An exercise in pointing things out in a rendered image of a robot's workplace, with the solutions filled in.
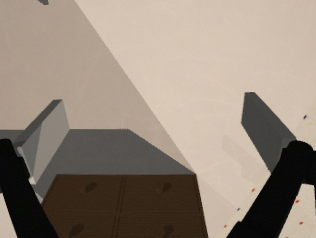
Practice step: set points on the brown wooden drawer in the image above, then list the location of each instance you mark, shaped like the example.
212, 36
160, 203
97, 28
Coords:
83, 225
151, 226
102, 196
144, 195

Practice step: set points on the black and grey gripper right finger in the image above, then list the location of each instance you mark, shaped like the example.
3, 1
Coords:
274, 142

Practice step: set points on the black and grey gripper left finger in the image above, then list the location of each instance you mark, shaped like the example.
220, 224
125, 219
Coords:
33, 149

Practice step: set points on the dark brown chest of drawers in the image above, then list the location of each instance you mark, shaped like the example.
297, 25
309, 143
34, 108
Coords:
201, 212

